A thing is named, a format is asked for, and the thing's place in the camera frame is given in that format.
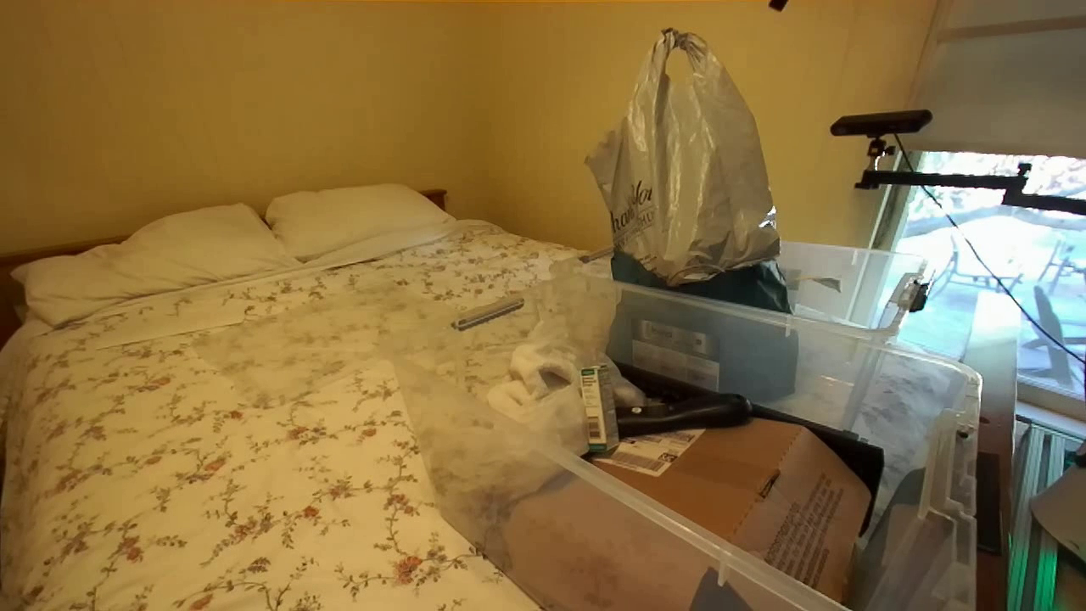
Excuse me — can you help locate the grey thank you plastic bag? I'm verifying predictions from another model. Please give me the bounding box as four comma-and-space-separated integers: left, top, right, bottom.
585, 23, 787, 286

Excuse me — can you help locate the large clear plastic storage box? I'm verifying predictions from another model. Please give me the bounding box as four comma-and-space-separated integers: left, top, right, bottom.
393, 351, 988, 611

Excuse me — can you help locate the brown cardboard box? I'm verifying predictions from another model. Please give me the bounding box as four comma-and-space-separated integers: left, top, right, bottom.
495, 419, 878, 608

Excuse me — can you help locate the grey remote control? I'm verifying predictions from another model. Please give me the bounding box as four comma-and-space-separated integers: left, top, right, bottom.
452, 291, 530, 333

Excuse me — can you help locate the white crumpled cloth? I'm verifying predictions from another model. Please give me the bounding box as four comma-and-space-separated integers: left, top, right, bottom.
495, 335, 587, 419

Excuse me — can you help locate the green and white carton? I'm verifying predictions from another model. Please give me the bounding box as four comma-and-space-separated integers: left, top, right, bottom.
576, 363, 626, 460

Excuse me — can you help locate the small white pillow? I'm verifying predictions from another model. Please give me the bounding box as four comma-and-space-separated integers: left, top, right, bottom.
262, 179, 456, 266

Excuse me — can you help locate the floral duvet bed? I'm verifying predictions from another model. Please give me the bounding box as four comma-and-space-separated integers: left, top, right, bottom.
0, 219, 603, 611

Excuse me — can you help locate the large white pillow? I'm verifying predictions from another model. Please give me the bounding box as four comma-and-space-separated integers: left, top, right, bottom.
12, 199, 302, 333

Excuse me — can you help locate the window glass pane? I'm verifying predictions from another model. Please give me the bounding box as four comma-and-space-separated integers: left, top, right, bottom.
887, 148, 1086, 419

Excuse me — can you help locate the white roller blind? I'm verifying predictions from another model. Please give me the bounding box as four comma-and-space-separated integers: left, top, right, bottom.
908, 0, 1086, 162

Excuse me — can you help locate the white radiator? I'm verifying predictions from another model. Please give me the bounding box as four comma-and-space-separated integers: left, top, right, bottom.
1004, 404, 1086, 611

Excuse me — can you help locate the round grey stand base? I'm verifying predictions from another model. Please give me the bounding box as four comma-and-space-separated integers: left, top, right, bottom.
1030, 469, 1086, 569

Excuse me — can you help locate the black exterior camera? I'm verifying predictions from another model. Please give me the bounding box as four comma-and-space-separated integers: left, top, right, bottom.
829, 104, 938, 143

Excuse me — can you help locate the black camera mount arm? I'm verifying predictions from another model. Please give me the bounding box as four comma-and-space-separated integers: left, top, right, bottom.
854, 134, 1086, 219

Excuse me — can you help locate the thin grey cable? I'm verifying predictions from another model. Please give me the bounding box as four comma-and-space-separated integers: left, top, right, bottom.
895, 140, 1086, 366

